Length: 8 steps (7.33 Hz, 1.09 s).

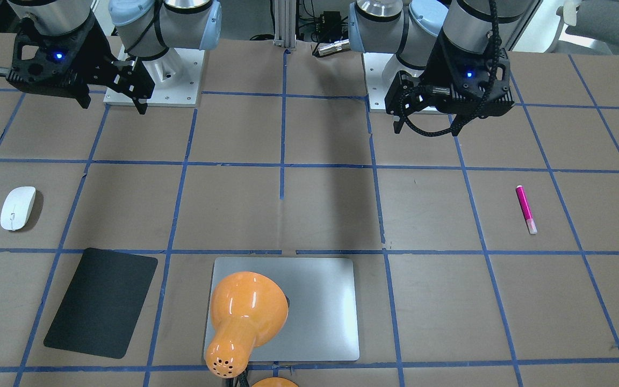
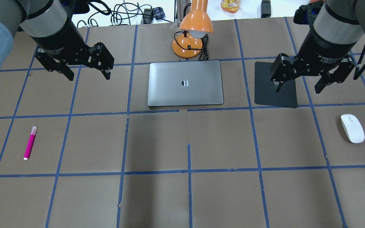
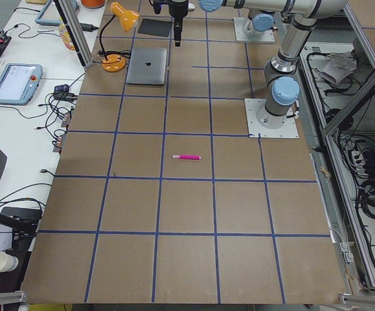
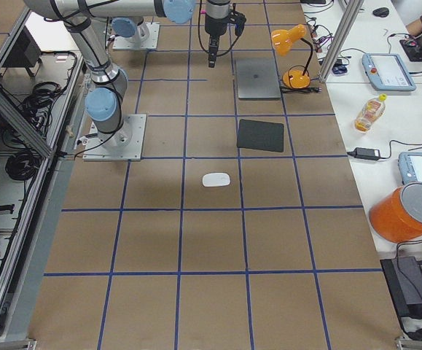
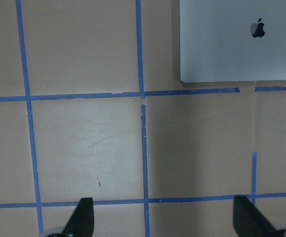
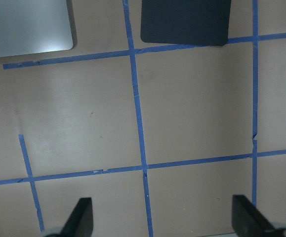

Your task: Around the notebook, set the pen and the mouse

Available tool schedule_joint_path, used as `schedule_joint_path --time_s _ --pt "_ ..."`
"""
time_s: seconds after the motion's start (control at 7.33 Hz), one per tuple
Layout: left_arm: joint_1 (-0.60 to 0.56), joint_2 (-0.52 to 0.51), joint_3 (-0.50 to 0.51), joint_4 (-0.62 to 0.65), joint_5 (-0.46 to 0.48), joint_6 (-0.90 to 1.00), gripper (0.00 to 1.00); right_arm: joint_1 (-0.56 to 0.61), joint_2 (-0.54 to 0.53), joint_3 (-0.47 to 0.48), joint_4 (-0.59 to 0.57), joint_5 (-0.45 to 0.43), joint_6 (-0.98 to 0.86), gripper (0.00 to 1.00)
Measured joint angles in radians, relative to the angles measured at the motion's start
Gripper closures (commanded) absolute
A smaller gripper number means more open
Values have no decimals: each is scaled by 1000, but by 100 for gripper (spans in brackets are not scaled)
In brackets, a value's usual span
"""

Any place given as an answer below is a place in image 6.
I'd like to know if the black mousepad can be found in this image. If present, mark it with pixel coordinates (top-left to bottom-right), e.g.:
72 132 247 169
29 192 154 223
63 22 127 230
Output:
140 0 231 46

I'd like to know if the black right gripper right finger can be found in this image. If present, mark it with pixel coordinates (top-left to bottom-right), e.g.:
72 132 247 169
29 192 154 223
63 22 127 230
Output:
232 195 279 237

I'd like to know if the silver closed laptop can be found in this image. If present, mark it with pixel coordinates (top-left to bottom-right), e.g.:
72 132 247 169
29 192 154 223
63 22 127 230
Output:
0 0 74 58

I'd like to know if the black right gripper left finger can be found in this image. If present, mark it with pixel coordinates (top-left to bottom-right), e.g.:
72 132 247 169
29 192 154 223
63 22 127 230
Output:
61 197 93 237

